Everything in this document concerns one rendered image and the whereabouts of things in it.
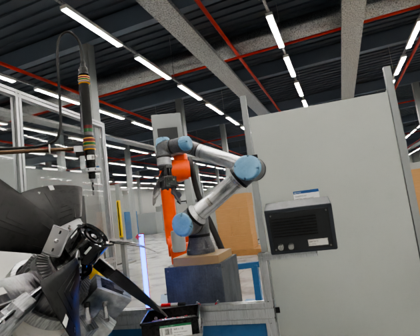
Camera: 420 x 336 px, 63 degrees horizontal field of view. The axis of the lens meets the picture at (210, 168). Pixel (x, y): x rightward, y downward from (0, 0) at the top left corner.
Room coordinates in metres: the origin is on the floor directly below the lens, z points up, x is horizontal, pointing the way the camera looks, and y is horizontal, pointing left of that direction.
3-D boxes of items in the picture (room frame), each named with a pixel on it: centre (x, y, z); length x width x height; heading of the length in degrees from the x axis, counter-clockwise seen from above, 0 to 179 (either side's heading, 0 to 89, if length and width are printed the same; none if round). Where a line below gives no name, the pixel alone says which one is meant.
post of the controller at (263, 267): (1.47, -0.17, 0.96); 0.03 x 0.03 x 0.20; 76
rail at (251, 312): (1.57, 0.25, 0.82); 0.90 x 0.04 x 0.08; 76
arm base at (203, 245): (1.86, 0.10, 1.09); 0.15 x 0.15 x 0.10
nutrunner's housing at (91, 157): (1.24, 0.43, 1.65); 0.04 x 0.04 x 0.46
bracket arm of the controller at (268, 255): (1.44, -0.27, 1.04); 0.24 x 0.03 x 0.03; 76
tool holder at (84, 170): (1.24, 0.44, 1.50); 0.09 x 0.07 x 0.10; 111
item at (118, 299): (1.30, 0.45, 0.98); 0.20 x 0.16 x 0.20; 76
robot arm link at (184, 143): (1.75, 0.13, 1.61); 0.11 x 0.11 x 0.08; 69
